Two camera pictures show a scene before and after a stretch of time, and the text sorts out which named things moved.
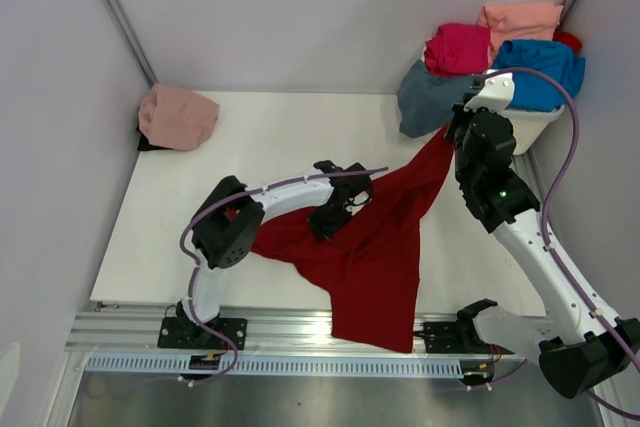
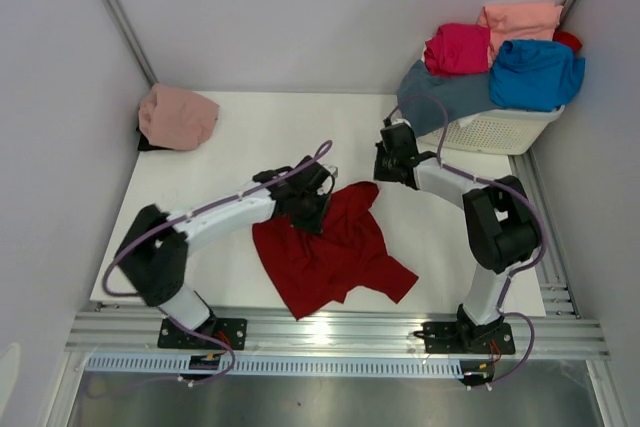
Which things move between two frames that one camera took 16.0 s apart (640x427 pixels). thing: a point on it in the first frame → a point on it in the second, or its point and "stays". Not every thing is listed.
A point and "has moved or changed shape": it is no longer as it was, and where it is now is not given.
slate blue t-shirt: (426, 101) stays
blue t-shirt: (533, 91) stays
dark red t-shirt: (369, 270) has moved or changed shape
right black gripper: (459, 115) → (380, 173)
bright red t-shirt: (568, 39) stays
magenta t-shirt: (459, 49) stays
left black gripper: (321, 230) → (313, 226)
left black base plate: (185, 333) stays
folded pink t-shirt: (177, 119) stays
